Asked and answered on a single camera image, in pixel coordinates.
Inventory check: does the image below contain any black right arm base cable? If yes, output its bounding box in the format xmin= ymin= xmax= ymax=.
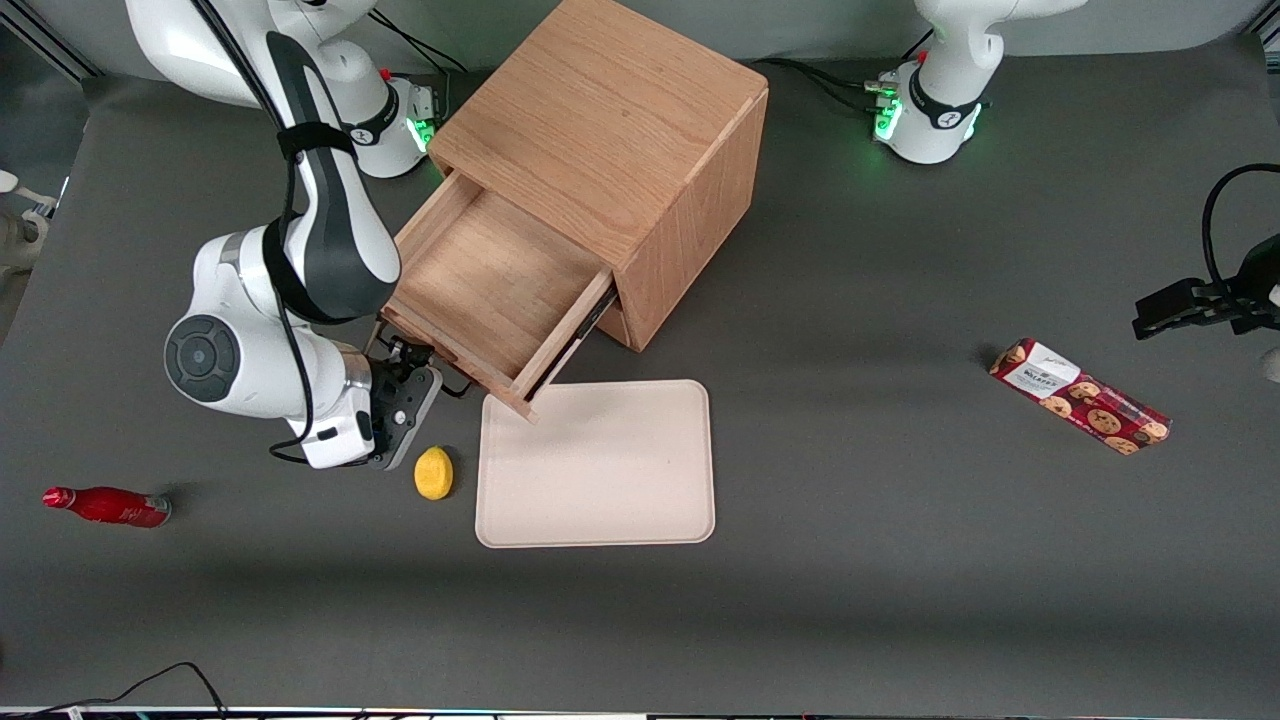
xmin=368 ymin=8 xmax=469 ymax=75

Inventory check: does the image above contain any wooden drawer cabinet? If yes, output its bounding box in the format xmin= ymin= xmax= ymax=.
xmin=428 ymin=0 xmax=771 ymax=353

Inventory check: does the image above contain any black arm base cable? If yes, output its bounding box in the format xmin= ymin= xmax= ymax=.
xmin=752 ymin=28 xmax=936 ymax=117
xmin=368 ymin=8 xmax=469 ymax=75

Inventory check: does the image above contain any black left arm base cable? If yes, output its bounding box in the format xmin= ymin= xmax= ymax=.
xmin=752 ymin=28 xmax=936 ymax=117

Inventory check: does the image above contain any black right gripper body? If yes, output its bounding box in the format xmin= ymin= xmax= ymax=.
xmin=370 ymin=360 xmax=444 ymax=472

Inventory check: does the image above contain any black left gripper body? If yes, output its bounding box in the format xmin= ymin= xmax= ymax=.
xmin=1225 ymin=233 xmax=1280 ymax=337

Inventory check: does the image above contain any black cable along right arm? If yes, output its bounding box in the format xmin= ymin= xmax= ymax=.
xmin=195 ymin=0 xmax=323 ymax=467

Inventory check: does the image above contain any red bottle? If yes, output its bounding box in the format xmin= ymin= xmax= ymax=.
xmin=42 ymin=486 xmax=173 ymax=529

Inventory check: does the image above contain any wooden drawer with black handle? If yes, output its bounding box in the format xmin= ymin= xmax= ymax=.
xmin=378 ymin=168 xmax=617 ymax=424
xmin=585 ymin=295 xmax=631 ymax=344

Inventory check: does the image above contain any thin black floor cable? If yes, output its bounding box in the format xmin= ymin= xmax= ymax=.
xmin=0 ymin=661 xmax=233 ymax=718

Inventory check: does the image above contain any beige rectangular tray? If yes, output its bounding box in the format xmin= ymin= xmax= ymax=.
xmin=474 ymin=379 xmax=717 ymax=550

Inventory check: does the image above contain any white plastic fixture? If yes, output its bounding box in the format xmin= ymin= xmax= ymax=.
xmin=0 ymin=168 xmax=56 ymax=269

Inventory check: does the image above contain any red cookie box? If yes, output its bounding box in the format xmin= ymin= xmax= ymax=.
xmin=989 ymin=337 xmax=1172 ymax=457

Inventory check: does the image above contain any black looped cable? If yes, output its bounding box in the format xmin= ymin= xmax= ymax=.
xmin=1201 ymin=162 xmax=1280 ymax=288

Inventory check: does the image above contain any yellow lemon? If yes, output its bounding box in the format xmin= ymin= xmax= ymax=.
xmin=414 ymin=446 xmax=455 ymax=501

